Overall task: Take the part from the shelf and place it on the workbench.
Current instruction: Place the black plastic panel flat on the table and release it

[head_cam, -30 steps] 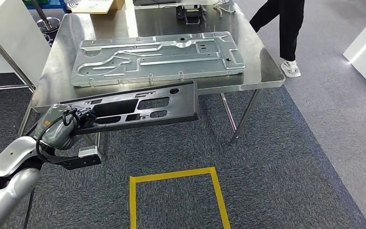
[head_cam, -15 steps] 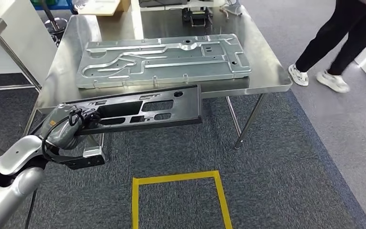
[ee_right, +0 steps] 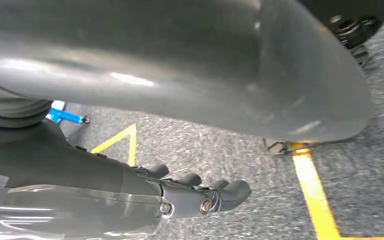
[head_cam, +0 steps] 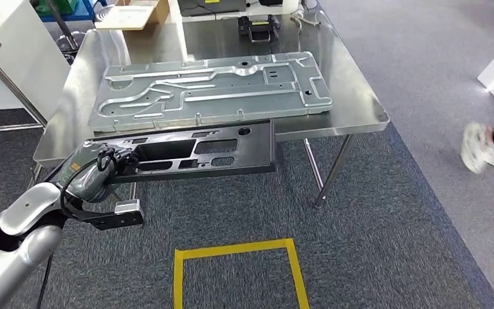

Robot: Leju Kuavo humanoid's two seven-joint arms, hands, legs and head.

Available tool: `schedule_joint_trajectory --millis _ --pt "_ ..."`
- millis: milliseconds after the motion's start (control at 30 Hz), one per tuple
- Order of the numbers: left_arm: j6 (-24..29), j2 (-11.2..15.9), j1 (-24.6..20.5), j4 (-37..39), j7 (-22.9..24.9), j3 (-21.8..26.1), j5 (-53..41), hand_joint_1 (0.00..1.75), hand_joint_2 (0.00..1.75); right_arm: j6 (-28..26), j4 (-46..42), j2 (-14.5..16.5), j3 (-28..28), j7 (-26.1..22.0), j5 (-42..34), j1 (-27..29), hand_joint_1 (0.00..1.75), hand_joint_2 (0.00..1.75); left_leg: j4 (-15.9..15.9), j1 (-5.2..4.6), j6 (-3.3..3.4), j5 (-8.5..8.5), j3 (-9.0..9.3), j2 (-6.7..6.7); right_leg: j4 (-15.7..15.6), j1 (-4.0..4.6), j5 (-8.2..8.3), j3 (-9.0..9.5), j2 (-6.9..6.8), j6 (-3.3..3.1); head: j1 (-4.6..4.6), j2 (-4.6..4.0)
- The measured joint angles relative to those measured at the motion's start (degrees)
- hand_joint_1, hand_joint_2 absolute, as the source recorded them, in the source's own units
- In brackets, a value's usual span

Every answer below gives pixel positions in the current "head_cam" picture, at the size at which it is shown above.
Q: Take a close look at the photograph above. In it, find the grey stamped metal panel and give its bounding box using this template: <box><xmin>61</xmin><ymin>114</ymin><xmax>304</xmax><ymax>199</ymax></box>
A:
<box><xmin>87</xmin><ymin>51</ymin><xmax>334</xmax><ymax>133</ymax></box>

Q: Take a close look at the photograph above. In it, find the stainless steel workbench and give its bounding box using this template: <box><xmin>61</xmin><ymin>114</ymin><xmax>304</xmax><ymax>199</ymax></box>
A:
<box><xmin>25</xmin><ymin>10</ymin><xmax>392</xmax><ymax>210</ymax></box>

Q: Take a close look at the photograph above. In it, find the black ribbed round disc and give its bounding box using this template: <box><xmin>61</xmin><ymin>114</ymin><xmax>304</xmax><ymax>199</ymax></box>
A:
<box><xmin>95</xmin><ymin>3</ymin><xmax>118</xmax><ymax>22</ymax></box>

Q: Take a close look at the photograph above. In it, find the white table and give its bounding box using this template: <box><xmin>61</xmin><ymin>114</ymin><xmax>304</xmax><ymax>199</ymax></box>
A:
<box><xmin>168</xmin><ymin>0</ymin><xmax>307</xmax><ymax>24</ymax></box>

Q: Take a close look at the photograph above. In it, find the black base stanchion post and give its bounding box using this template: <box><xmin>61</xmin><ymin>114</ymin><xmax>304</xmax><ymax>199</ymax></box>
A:
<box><xmin>44</xmin><ymin>0</ymin><xmax>87</xmax><ymax>65</ymax></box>

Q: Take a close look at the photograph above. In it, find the white cabinet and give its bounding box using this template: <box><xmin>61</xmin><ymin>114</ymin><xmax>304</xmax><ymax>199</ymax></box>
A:
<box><xmin>0</xmin><ymin>0</ymin><xmax>72</xmax><ymax>124</ymax></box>

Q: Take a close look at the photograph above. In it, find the black controller yellow label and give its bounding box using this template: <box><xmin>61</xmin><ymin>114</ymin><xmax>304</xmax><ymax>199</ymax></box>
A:
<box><xmin>237</xmin><ymin>15</ymin><xmax>282</xmax><ymax>44</ymax></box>

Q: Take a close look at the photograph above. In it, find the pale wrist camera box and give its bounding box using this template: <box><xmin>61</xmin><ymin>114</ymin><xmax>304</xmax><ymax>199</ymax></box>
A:
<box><xmin>114</xmin><ymin>199</ymin><xmax>145</xmax><ymax>228</ymax></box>

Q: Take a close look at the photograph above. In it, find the white box lid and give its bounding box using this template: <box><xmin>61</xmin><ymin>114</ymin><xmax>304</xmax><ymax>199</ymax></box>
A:
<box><xmin>95</xmin><ymin>5</ymin><xmax>159</xmax><ymax>32</ymax></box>

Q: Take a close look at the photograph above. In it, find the grey laptop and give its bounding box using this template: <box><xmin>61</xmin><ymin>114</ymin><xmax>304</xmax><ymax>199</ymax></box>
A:
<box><xmin>178</xmin><ymin>0</ymin><xmax>248</xmax><ymax>18</ymax></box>

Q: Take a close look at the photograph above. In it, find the black plastic plate part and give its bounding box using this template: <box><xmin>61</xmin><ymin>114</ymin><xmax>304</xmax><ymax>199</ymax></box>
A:
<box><xmin>42</xmin><ymin>119</ymin><xmax>278</xmax><ymax>185</ymax></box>

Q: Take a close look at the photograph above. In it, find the blue storage rack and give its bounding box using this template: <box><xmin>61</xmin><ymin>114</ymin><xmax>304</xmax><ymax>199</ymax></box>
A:
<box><xmin>38</xmin><ymin>0</ymin><xmax>107</xmax><ymax>23</ymax></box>

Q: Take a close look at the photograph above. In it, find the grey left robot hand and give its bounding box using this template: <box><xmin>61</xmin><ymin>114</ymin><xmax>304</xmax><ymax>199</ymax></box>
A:
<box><xmin>57</xmin><ymin>142</ymin><xmax>139</xmax><ymax>203</ymax></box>

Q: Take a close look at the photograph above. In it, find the small metal hand tool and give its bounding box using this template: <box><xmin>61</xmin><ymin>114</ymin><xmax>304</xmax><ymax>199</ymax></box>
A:
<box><xmin>290</xmin><ymin>8</ymin><xmax>322</xmax><ymax>31</ymax></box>

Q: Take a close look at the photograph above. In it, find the green plastic crate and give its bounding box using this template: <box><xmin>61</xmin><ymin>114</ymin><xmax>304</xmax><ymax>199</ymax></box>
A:
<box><xmin>32</xmin><ymin>0</ymin><xmax>80</xmax><ymax>18</ymax></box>

